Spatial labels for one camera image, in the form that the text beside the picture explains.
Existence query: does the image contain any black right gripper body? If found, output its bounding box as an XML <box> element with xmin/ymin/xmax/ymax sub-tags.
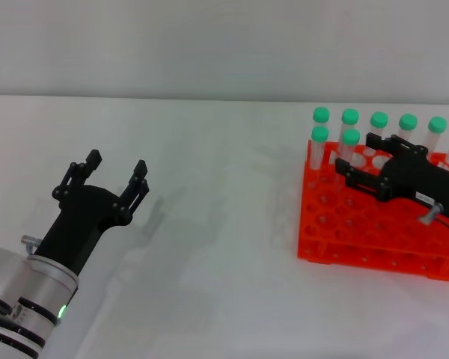
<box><xmin>380</xmin><ymin>154</ymin><xmax>449</xmax><ymax>222</ymax></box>

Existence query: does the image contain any orange test tube rack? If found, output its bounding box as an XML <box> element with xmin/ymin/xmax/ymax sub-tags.
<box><xmin>297</xmin><ymin>140</ymin><xmax>449</xmax><ymax>283</ymax></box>

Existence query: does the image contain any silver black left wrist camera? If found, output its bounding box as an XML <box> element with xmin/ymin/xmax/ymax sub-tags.
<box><xmin>0</xmin><ymin>242</ymin><xmax>29</xmax><ymax>306</ymax></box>

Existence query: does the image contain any right arm cable with connector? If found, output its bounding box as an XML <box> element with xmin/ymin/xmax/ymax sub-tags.
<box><xmin>416</xmin><ymin>201</ymin><xmax>449</xmax><ymax>237</ymax></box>

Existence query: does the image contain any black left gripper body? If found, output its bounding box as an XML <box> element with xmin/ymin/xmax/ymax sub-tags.
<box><xmin>32</xmin><ymin>184</ymin><xmax>133</xmax><ymax>280</ymax></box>

